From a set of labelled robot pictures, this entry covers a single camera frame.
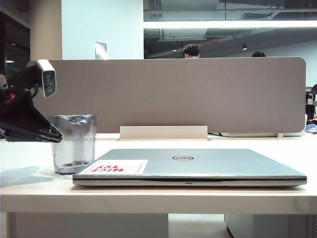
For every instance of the small beige partition clamp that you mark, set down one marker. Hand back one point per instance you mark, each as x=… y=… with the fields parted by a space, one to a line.
x=280 y=135

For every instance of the blue patterned cloth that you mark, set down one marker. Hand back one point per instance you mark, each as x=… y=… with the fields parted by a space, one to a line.
x=312 y=129

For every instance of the ceiling air vent grille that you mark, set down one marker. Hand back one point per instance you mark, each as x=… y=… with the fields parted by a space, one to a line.
x=256 y=16

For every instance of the white red-lettered sticker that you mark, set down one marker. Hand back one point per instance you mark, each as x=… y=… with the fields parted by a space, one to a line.
x=111 y=167

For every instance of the grey fabric desk partition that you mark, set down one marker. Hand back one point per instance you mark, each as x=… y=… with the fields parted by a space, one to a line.
x=173 y=94

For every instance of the clear grey faceted water cup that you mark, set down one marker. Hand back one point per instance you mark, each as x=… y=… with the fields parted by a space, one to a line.
x=74 y=148

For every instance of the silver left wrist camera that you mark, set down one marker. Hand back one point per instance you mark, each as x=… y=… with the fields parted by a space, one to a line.
x=48 y=80

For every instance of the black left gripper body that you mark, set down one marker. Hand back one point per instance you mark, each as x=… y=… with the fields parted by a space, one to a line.
x=6 y=95

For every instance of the paper notice on wall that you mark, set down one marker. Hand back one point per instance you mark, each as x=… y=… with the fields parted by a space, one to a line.
x=100 y=50

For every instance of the long white ceiling light strip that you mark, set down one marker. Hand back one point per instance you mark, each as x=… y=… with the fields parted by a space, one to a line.
x=223 y=24

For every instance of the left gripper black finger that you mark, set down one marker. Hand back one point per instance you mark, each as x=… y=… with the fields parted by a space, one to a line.
x=27 y=137
x=27 y=114

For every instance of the white partition base foot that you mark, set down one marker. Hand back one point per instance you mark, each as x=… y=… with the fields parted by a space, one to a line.
x=247 y=135

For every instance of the dark-haired person in white shirt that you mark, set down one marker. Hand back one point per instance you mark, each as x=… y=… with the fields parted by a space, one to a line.
x=191 y=49

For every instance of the dark-haired person's head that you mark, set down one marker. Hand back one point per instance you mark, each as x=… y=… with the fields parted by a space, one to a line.
x=258 y=54

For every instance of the silver Dell laptop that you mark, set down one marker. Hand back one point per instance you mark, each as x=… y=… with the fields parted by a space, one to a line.
x=210 y=163

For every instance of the black desk lamp head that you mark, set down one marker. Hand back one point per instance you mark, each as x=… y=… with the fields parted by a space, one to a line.
x=314 y=88

